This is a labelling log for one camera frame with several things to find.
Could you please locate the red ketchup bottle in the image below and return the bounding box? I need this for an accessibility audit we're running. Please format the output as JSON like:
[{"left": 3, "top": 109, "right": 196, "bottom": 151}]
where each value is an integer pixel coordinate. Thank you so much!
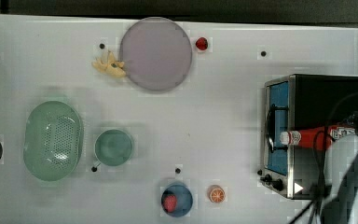
[{"left": 280, "top": 125, "right": 355, "bottom": 151}]

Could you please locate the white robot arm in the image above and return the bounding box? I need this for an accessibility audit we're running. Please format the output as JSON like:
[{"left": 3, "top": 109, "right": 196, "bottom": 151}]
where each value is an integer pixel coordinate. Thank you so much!
[{"left": 321, "top": 112, "right": 358, "bottom": 224}]

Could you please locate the orange toy half slice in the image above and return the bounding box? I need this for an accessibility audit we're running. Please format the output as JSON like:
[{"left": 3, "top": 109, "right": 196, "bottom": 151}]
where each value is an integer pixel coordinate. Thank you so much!
[{"left": 208, "top": 185, "right": 226, "bottom": 203}]

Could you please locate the red toy strawberry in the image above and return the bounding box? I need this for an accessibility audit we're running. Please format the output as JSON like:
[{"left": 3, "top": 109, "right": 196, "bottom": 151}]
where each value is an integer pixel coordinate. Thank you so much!
[{"left": 196, "top": 37, "right": 208, "bottom": 50}]

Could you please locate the blue bowl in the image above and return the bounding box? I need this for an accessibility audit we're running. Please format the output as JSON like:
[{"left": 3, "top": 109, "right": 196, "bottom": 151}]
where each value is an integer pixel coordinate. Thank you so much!
[{"left": 160, "top": 182, "right": 193, "bottom": 217}]

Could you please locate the red toy raspberry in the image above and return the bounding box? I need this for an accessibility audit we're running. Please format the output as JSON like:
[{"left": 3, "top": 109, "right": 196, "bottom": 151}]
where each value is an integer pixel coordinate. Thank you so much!
[{"left": 162, "top": 194, "right": 177, "bottom": 213}]

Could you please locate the grey round plate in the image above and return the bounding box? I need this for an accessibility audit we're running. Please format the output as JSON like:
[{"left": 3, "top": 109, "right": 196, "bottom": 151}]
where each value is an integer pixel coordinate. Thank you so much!
[{"left": 120, "top": 17, "right": 193, "bottom": 91}]

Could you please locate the green cup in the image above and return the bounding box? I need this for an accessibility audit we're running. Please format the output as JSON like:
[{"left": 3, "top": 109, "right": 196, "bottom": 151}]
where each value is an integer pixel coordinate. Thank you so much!
[{"left": 91, "top": 129, "right": 134, "bottom": 172}]

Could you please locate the yellow toy banana peel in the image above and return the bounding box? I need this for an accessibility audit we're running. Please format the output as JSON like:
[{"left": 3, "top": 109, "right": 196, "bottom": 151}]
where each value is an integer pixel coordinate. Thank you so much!
[{"left": 91, "top": 51, "right": 126, "bottom": 78}]

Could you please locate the green perforated colander basket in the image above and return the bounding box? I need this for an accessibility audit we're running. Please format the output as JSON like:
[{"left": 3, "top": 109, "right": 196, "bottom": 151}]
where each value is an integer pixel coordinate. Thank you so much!
[{"left": 23, "top": 101, "right": 83, "bottom": 181}]

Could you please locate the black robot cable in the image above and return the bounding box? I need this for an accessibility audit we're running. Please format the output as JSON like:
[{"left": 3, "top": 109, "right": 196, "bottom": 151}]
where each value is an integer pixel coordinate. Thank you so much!
[{"left": 288, "top": 91, "right": 358, "bottom": 224}]

